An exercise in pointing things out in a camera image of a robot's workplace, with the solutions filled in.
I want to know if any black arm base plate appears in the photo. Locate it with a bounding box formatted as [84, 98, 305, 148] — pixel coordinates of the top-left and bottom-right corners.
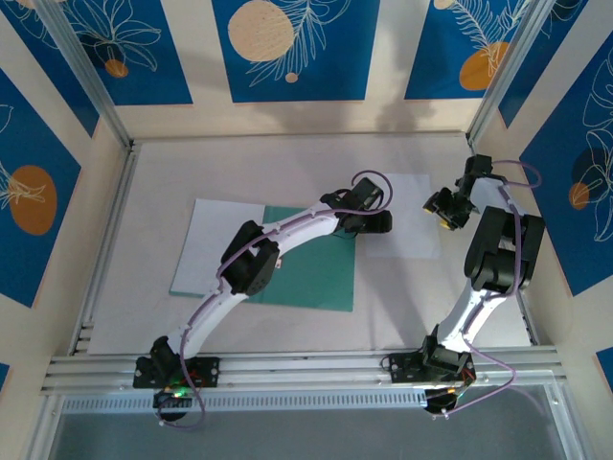
[132, 355, 222, 389]
[385, 352, 478, 384]

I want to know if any grey slotted cable duct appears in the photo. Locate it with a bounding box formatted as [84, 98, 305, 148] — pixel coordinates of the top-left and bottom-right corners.
[59, 386, 430, 416]

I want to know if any black controller box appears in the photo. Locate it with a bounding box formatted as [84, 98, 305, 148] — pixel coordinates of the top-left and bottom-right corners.
[423, 386, 473, 414]
[152, 388, 193, 424]

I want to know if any aluminium frame bar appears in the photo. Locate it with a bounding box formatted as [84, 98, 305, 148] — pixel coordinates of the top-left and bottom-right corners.
[21, 395, 66, 460]
[545, 378, 593, 460]

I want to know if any aluminium corner post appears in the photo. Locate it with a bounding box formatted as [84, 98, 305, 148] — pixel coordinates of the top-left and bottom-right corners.
[34, 0, 138, 150]
[464, 0, 556, 145]

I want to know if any wide aluminium extrusion rail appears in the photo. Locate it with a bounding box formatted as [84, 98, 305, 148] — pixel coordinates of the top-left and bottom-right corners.
[40, 345, 567, 398]

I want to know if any green paper folder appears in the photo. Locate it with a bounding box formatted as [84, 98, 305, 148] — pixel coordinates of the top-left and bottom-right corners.
[170, 204, 359, 313]

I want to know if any white paper sheet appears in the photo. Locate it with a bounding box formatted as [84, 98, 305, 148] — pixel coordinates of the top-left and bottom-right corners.
[170, 197, 267, 298]
[364, 172, 442, 260]

